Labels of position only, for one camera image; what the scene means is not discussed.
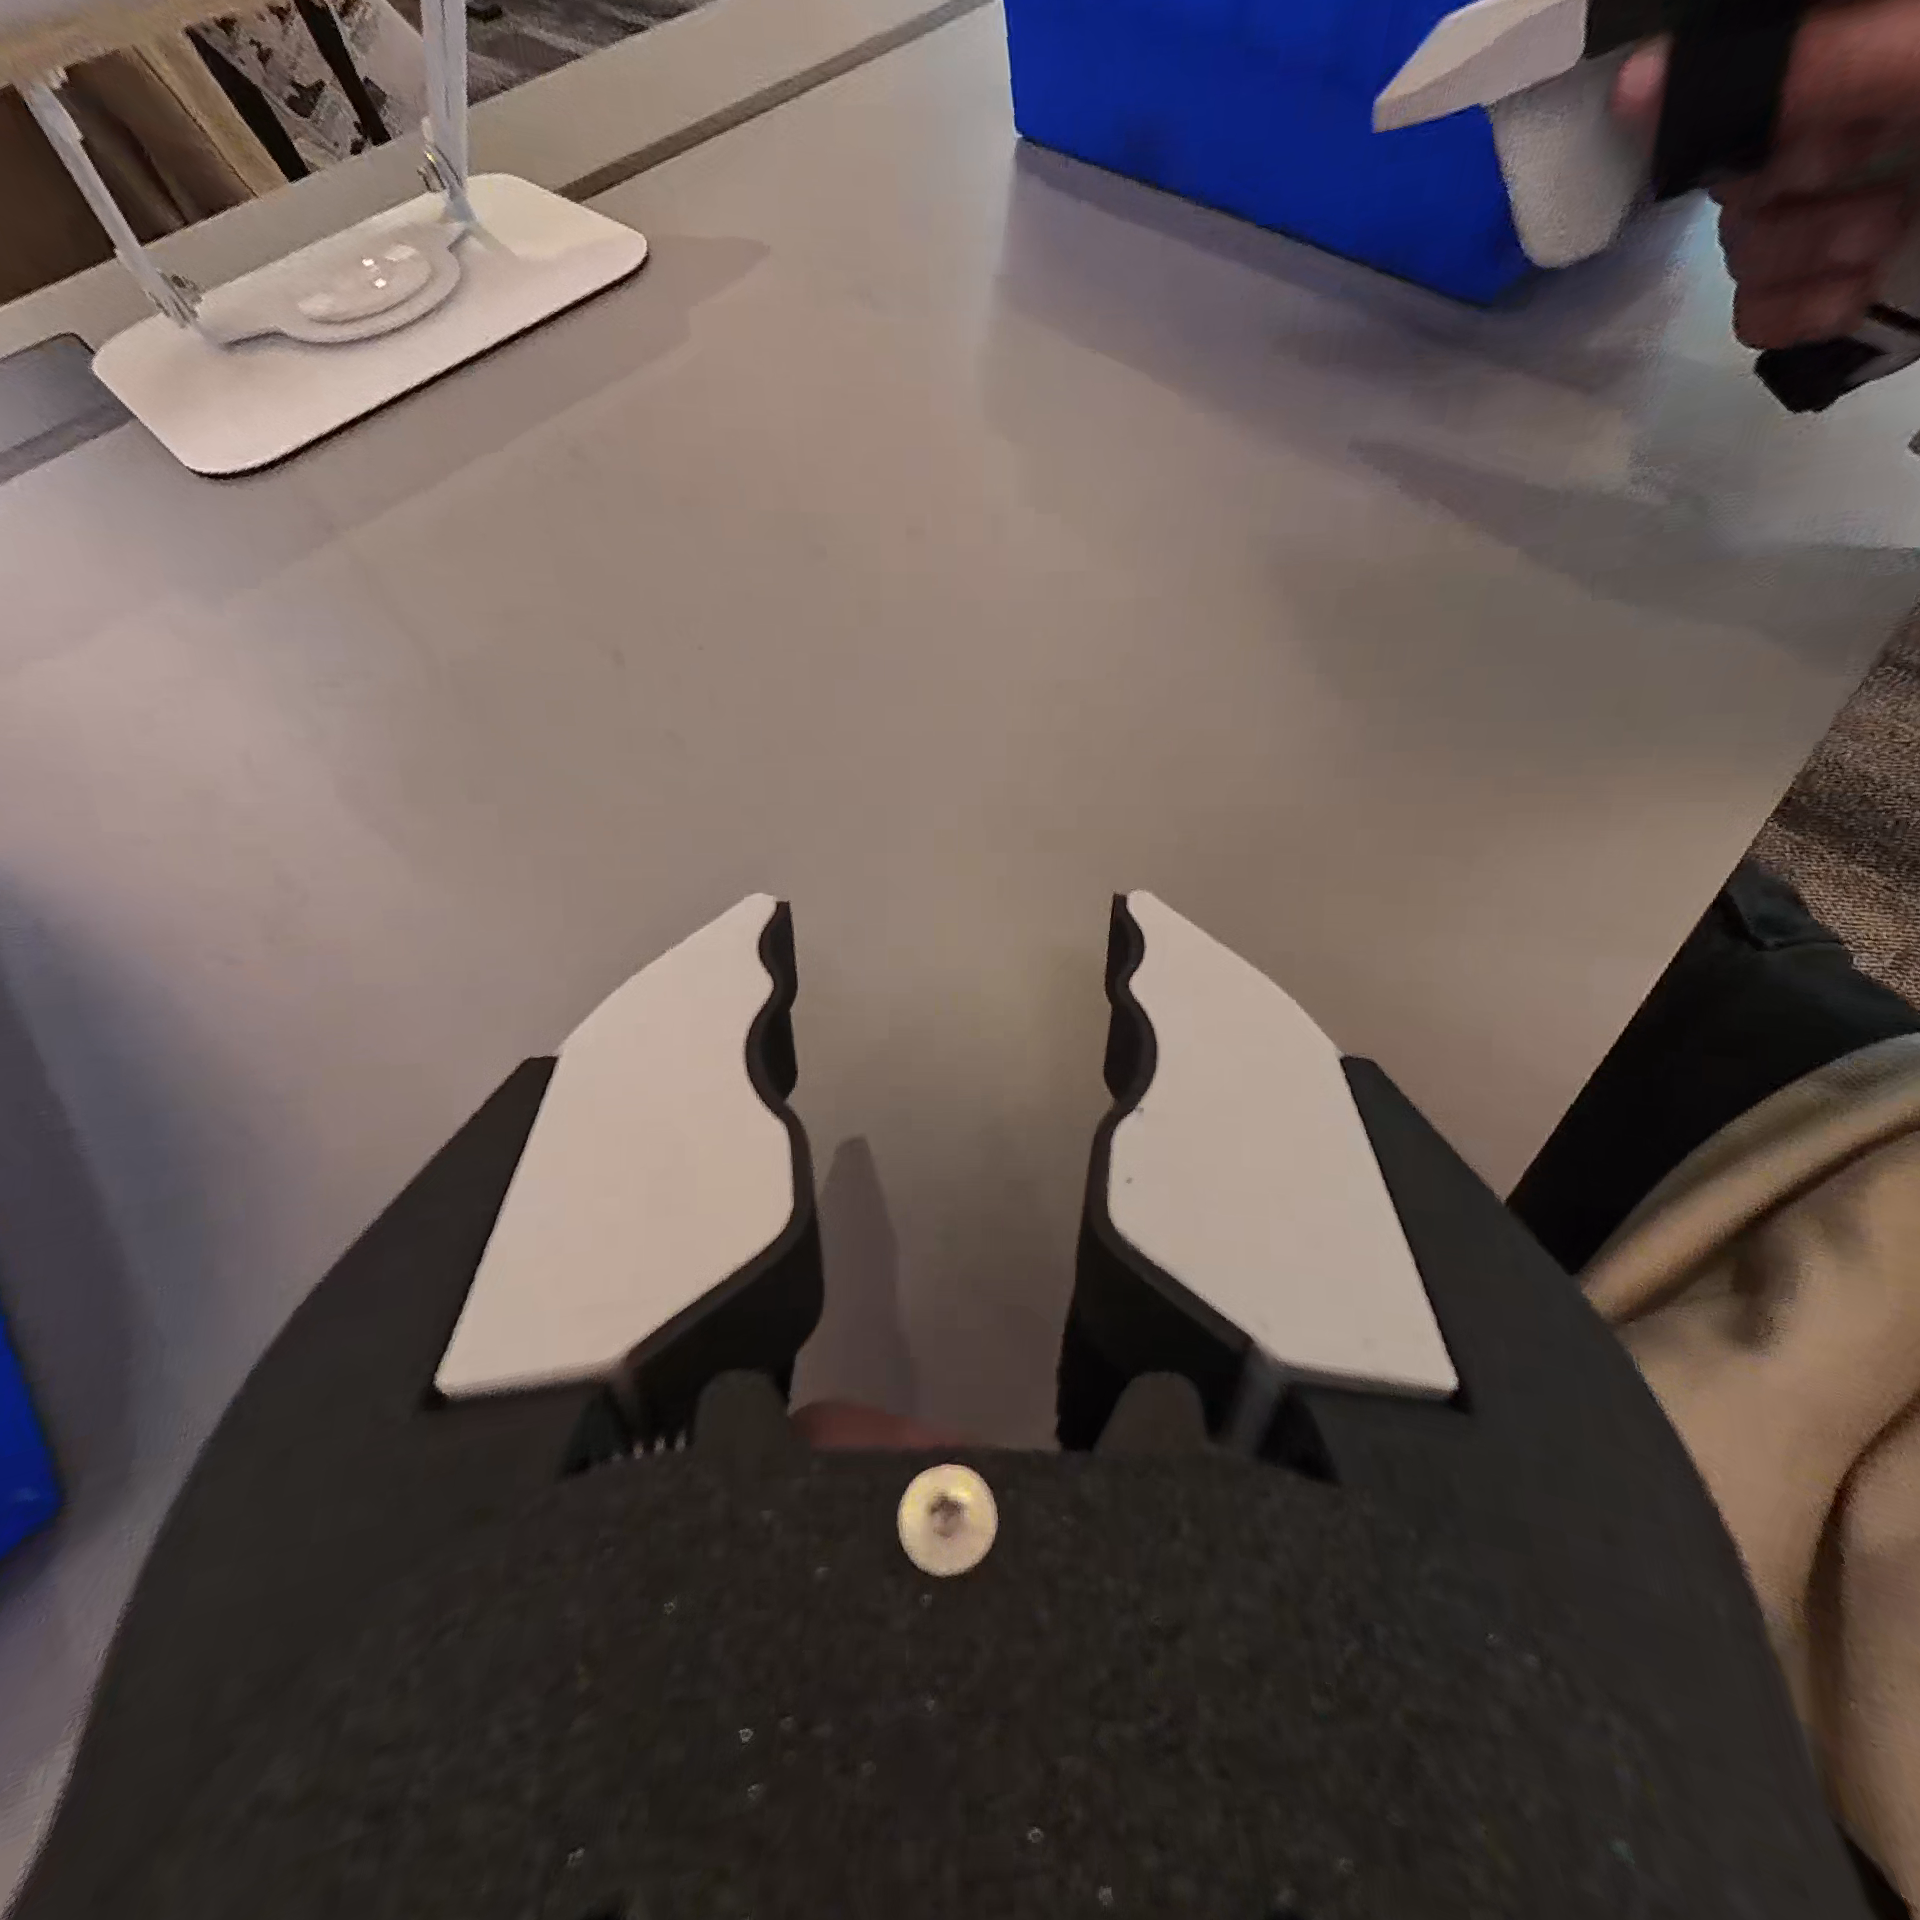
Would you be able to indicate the person's right hand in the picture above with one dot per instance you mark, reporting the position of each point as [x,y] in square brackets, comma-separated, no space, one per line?
[1845,182]

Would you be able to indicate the blue plastic bin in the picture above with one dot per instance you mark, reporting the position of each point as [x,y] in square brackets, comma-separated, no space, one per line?
[24,1440]
[1230,120]

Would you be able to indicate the tan fabric cover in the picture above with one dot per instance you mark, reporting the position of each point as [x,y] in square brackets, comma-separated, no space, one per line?
[75,196]

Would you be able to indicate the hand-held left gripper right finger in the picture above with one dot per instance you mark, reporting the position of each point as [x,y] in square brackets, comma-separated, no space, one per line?
[1275,1201]

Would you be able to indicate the printed paper sheet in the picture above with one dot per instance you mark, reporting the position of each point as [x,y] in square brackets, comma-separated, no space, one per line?
[301,82]

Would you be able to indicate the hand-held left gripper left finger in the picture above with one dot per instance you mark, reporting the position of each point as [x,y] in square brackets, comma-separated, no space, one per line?
[630,1201]

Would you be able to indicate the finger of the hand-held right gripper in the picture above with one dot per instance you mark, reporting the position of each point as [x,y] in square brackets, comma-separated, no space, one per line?
[1485,54]
[1575,166]

